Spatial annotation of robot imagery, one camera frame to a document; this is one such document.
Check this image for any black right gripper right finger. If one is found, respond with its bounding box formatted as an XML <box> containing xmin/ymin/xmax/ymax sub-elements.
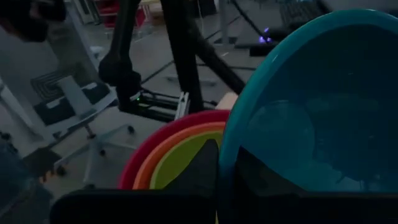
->
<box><xmin>218</xmin><ymin>146</ymin><xmax>398</xmax><ymax>224</ymax></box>

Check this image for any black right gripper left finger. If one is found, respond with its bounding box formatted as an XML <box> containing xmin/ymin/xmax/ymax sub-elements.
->
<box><xmin>49</xmin><ymin>139</ymin><xmax>220</xmax><ymax>224</ymax></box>

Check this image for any green plastic bowl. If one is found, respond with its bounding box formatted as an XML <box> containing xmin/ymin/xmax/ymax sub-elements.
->
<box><xmin>149</xmin><ymin>130</ymin><xmax>224</xmax><ymax>190</ymax></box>

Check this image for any orange plastic bowl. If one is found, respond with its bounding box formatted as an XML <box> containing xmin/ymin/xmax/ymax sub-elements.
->
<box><xmin>132</xmin><ymin>121</ymin><xmax>226</xmax><ymax>190</ymax></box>

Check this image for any red plastic bowl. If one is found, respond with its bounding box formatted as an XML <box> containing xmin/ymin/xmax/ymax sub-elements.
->
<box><xmin>118</xmin><ymin>109</ymin><xmax>231</xmax><ymax>190</ymax></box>

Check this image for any teal blue plastic bowl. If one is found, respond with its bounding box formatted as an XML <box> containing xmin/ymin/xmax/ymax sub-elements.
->
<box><xmin>217</xmin><ymin>8</ymin><xmax>398</xmax><ymax>224</ymax></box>

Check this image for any grey office chair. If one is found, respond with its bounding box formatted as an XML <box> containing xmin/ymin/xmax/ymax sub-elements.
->
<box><xmin>29</xmin><ymin>70</ymin><xmax>138</xmax><ymax>189</ymax></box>

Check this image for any person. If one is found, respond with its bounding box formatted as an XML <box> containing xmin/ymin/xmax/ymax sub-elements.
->
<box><xmin>0</xmin><ymin>133</ymin><xmax>65</xmax><ymax>224</ymax></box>

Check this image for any black device with blue light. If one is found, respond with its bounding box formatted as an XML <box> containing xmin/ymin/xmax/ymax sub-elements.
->
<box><xmin>233</xmin><ymin>26</ymin><xmax>293</xmax><ymax>57</ymax></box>

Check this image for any black rounded blurred object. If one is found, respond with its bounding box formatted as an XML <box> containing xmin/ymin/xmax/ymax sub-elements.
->
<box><xmin>0</xmin><ymin>0</ymin><xmax>67</xmax><ymax>44</ymax></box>

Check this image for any silver metal corner bracket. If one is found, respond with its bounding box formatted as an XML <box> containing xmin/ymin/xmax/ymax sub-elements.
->
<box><xmin>174</xmin><ymin>91</ymin><xmax>191</xmax><ymax>121</ymax></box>

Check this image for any black diagonal frame brace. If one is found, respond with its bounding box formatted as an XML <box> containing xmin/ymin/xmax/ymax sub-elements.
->
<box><xmin>192</xmin><ymin>27</ymin><xmax>247</xmax><ymax>95</ymax></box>

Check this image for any black frame post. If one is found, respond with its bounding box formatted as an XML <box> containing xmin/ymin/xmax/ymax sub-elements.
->
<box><xmin>159</xmin><ymin>0</ymin><xmax>205</xmax><ymax>114</ymax></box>

